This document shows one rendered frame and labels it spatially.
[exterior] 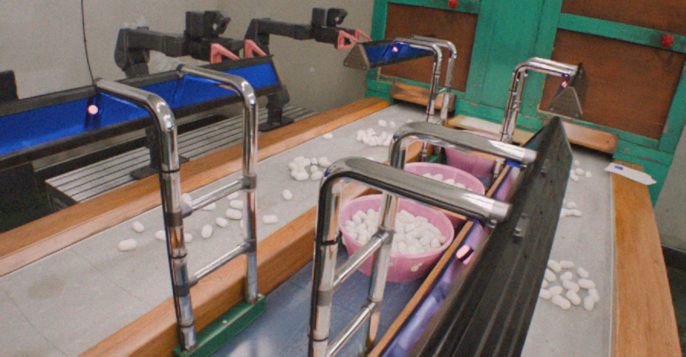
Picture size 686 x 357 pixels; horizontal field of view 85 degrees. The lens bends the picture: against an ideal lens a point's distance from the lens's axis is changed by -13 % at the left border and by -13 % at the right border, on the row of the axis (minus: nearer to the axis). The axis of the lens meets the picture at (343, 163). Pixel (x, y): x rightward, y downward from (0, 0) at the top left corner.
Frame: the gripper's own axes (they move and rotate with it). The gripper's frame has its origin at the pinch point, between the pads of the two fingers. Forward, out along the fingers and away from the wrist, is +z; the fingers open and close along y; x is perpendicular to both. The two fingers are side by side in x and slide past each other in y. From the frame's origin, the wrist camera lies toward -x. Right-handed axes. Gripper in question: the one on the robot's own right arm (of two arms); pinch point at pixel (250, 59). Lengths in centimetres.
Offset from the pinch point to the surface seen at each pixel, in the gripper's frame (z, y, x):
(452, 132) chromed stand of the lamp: 59, -35, -5
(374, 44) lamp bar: 16.0, 35.1, -3.3
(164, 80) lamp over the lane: 13.8, -36.9, -3.1
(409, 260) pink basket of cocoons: 50, -8, 31
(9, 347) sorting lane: 10, -68, 33
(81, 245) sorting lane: -7, -45, 33
